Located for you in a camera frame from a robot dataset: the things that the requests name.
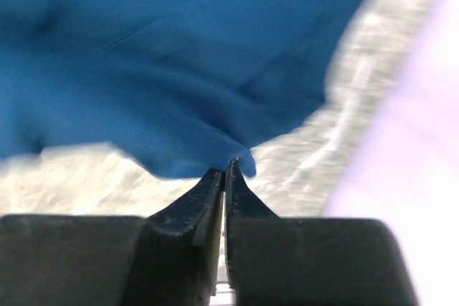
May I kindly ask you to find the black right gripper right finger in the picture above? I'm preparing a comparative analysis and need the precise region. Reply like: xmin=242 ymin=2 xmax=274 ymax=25
xmin=224 ymin=160 xmax=287 ymax=305

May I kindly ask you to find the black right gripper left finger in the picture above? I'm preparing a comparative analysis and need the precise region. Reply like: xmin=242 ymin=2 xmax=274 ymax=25
xmin=123 ymin=169 xmax=223 ymax=306

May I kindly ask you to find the blue printed t-shirt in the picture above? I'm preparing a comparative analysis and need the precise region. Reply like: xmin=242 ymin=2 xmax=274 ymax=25
xmin=1 ymin=0 xmax=363 ymax=178

